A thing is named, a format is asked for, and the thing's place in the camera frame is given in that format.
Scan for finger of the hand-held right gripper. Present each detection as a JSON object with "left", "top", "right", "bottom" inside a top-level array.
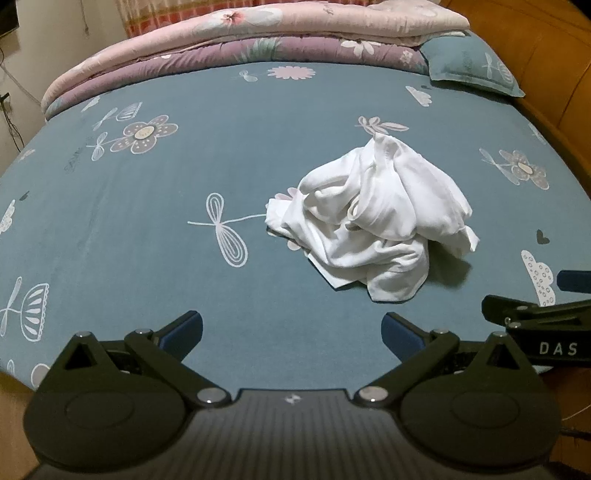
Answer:
[
  {"left": 481, "top": 295, "right": 591, "bottom": 326},
  {"left": 556, "top": 270, "right": 591, "bottom": 294}
]

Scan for beige and red patterned curtain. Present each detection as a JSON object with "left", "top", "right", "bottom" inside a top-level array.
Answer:
[{"left": 115, "top": 0, "right": 384, "bottom": 40}]

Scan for pink floral quilt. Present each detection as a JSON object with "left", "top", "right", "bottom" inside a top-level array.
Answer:
[{"left": 41, "top": 0, "right": 471, "bottom": 121}]

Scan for white long-sleeve printed shirt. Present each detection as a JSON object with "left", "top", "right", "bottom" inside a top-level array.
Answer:
[{"left": 264, "top": 133, "right": 481, "bottom": 303}]

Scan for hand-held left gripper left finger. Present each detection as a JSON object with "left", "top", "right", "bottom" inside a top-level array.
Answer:
[{"left": 60, "top": 310, "right": 232, "bottom": 409}]

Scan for purple floral quilt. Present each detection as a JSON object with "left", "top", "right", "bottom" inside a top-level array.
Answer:
[{"left": 46, "top": 36, "right": 430, "bottom": 123}]

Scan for wooden headboard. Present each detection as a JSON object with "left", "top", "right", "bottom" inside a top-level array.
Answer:
[{"left": 438, "top": 0, "right": 591, "bottom": 171}]

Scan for black wall television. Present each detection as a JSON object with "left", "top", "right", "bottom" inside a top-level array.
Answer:
[{"left": 0, "top": 0, "right": 20, "bottom": 35}]

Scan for thin wall cables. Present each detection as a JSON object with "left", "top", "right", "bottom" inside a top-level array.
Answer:
[{"left": 0, "top": 46, "right": 24, "bottom": 153}]

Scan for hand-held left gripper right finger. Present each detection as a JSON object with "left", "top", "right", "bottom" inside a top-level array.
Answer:
[{"left": 353, "top": 311, "right": 532, "bottom": 409}]

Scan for teal floral pillow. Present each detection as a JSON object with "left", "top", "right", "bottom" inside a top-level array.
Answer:
[{"left": 418, "top": 31, "right": 526, "bottom": 99}]

